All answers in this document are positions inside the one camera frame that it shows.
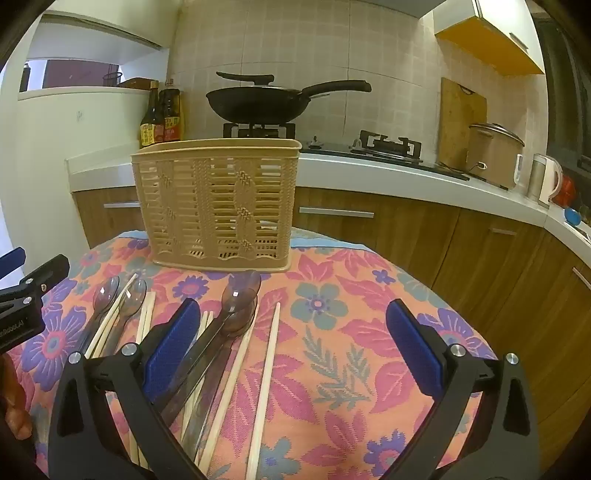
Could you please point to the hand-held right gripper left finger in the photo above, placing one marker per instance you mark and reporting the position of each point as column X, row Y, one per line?
column 171, row 350

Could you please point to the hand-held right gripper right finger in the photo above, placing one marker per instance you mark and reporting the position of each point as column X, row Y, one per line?
column 415, row 350

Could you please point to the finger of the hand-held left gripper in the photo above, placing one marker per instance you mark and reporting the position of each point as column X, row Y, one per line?
column 44, row 274
column 11, row 263

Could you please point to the wooden chopstick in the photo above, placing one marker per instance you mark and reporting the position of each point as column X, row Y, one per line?
column 265, row 392
column 211, row 321
column 204, row 321
column 231, row 387
column 115, row 309

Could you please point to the clear plastic spoon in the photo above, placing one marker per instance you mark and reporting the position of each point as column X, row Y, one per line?
column 134, row 297
column 105, row 295

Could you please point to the brown translucent plastic spoon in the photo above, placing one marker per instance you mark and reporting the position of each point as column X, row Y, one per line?
column 240, row 288
column 238, row 325

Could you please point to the beige plastic utensil basket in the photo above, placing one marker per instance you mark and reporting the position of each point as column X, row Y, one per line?
column 217, row 147

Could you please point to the person's left hand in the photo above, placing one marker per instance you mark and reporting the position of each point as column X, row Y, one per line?
column 14, row 397

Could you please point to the floral tablecloth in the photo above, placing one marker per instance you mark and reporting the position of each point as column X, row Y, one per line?
column 332, row 323

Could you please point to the dark sauce bottle red label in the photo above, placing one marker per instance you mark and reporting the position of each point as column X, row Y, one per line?
column 171, row 115

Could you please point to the black gas stove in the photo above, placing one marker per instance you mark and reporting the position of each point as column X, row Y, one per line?
column 392, row 147

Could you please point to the blue round object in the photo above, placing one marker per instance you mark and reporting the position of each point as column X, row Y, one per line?
column 572, row 217

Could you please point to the brown rice cooker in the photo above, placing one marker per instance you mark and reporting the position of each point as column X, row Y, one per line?
column 491, row 157

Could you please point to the red round container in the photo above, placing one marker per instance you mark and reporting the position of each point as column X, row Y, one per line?
column 567, row 191

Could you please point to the wooden cutting board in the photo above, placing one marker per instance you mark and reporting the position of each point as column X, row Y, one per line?
column 457, row 120

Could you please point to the black wok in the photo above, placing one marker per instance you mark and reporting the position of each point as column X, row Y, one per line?
column 254, row 106

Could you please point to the dark window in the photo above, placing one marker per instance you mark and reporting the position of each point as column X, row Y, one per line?
column 568, row 92

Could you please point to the yellow wall cabinet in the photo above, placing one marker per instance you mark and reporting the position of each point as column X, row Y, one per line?
column 498, row 41

